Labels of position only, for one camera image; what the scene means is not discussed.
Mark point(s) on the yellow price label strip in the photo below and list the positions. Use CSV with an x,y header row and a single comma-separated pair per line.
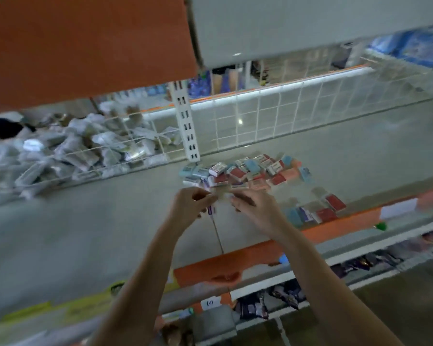
x,y
58,310

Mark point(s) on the green packet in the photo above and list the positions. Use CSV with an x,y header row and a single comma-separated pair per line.
x,y
380,226

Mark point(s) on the person's left forearm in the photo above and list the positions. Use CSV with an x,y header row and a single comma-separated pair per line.
x,y
141,292

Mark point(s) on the row of dark snack packets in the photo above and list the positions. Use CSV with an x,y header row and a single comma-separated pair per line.
x,y
296,288

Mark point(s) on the blue small snack packet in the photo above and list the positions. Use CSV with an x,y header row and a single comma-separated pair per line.
x,y
283,259

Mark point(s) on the person's right forearm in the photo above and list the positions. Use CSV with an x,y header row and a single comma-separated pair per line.
x,y
332,292

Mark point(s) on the pile of mixed erasers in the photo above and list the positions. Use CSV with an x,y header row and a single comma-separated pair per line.
x,y
260,169

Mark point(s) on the row of blue packages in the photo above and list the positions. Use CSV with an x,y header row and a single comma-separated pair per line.
x,y
411,46

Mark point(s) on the person's right hand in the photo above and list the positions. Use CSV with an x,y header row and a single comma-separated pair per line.
x,y
263,211

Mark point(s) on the white orange metal shelf unit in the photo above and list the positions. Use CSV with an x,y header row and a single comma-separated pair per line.
x,y
72,234

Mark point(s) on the pile of white packets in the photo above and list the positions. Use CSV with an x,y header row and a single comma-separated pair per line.
x,y
72,151

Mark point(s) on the person's left hand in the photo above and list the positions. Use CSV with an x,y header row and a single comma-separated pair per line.
x,y
187,209

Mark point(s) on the row of blue bottles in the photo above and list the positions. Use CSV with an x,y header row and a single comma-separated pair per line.
x,y
206,82

